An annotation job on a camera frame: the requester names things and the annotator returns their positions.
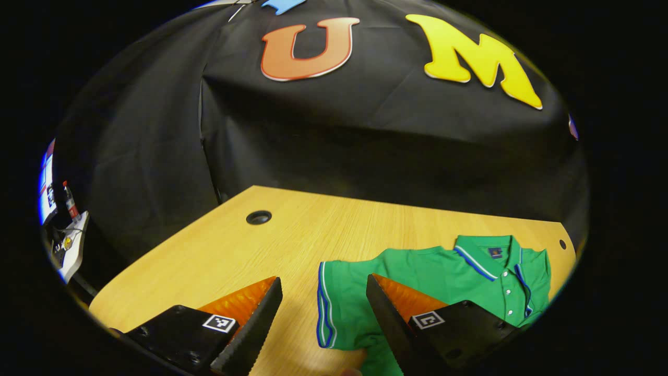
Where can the white blue panel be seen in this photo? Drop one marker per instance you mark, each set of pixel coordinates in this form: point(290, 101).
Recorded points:
point(47, 198)

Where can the green T-shirt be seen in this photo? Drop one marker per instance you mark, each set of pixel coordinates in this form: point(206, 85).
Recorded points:
point(443, 271)

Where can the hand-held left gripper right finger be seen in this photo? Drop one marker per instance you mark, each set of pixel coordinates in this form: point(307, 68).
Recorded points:
point(394, 329)

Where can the black backdrop cloth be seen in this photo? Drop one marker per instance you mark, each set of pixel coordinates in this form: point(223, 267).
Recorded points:
point(339, 141)

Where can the red capped bottle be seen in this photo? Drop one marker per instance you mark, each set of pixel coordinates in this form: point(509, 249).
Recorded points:
point(70, 206)

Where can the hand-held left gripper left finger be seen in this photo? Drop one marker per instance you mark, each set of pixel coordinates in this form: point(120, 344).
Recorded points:
point(250, 339)

